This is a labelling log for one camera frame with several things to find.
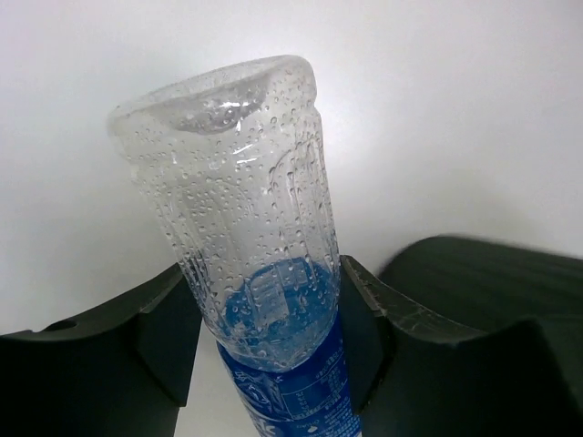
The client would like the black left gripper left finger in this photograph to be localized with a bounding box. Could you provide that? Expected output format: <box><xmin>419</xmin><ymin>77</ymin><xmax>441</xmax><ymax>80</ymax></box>
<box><xmin>1</xmin><ymin>266</ymin><xmax>201</xmax><ymax>436</ymax></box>

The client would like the clear bottle blue label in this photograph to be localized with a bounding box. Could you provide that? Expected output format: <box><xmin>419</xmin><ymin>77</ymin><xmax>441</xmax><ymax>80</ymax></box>
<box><xmin>107</xmin><ymin>56</ymin><xmax>361</xmax><ymax>436</ymax></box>

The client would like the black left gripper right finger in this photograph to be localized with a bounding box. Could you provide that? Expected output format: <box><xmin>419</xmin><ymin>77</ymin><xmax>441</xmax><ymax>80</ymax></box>
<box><xmin>340</xmin><ymin>256</ymin><xmax>582</xmax><ymax>436</ymax></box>

